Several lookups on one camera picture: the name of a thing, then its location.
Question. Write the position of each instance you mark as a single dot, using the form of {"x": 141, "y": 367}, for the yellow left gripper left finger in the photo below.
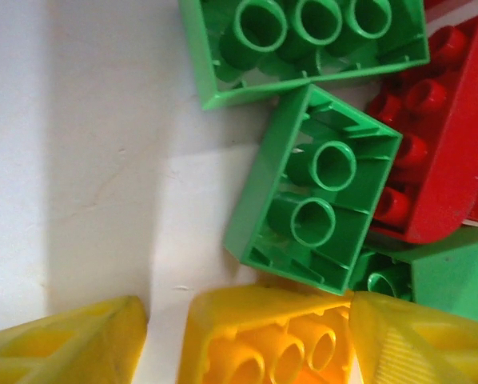
{"x": 63, "y": 344}

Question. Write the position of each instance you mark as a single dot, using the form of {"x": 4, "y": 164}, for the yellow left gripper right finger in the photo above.
{"x": 431, "y": 352}

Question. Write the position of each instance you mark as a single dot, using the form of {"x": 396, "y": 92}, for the yellow sloped lego brick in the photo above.
{"x": 263, "y": 320}

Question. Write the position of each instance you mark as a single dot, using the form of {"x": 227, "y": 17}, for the red curved lego brick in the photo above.
{"x": 455, "y": 160}

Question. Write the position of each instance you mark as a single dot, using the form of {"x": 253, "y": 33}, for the green two-by-three lego brick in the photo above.
{"x": 255, "y": 200}

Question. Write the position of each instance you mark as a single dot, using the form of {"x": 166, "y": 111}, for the green two-by-four lego brick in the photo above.
{"x": 207, "y": 60}

